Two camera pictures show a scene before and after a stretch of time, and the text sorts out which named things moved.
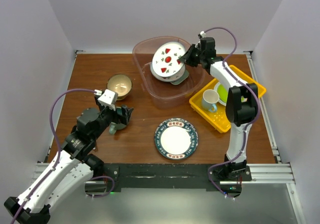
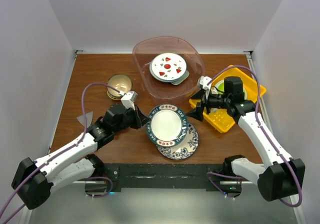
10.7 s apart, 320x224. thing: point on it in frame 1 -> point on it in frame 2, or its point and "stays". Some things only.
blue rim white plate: [176, 138] -> [167, 125]
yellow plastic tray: [219, 118] stays
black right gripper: [186, 58] -> [197, 113]
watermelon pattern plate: [164, 60] -> [161, 80]
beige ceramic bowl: [121, 84] stays
